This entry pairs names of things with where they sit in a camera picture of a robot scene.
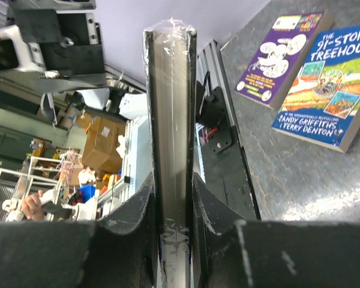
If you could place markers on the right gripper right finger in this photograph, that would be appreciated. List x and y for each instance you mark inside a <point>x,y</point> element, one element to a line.
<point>230,251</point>

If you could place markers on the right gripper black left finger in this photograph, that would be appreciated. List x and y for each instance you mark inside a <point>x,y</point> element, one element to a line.
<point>118,251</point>

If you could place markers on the black moon and sixpence book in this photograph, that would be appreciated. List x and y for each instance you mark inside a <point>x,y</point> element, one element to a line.
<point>169,61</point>

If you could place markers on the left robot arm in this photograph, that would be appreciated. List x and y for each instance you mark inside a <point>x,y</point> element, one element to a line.
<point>58,41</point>

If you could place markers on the distant person hand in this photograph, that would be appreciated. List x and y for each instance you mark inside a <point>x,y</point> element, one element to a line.
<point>31,206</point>

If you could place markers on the cardboard box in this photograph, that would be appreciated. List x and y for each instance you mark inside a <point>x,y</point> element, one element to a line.
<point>101,143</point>

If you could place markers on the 91-storey treehouse book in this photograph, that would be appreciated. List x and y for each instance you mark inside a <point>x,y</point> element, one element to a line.
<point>323,104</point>

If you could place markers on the purple paperback book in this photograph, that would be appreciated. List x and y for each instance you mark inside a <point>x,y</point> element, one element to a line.
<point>275,65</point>

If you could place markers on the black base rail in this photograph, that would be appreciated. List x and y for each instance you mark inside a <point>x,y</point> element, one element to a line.
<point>223,161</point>

